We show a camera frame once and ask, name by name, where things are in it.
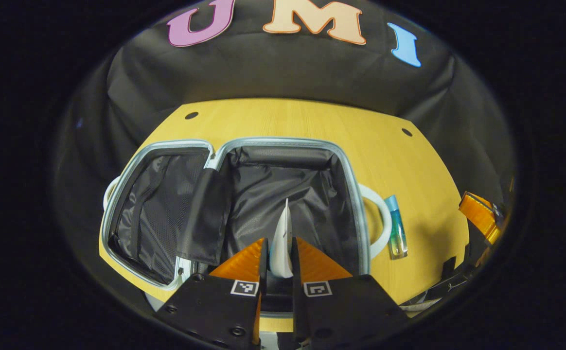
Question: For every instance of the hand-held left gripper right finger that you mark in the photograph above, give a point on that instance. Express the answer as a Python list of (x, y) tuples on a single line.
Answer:
[(346, 311)]

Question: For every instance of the white and blue tube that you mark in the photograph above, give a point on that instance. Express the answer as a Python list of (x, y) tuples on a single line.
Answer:
[(283, 243)]

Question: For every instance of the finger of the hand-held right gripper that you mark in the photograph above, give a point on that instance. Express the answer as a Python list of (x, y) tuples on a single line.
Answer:
[(480, 216)]

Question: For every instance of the light blue suitcase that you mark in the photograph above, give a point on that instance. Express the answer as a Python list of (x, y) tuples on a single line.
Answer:
[(283, 175)]

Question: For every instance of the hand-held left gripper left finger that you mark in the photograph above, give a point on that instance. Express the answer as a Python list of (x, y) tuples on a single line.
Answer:
[(215, 311)]

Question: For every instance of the blue glass bottle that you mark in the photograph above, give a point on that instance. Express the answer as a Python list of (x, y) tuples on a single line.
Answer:
[(397, 228)]

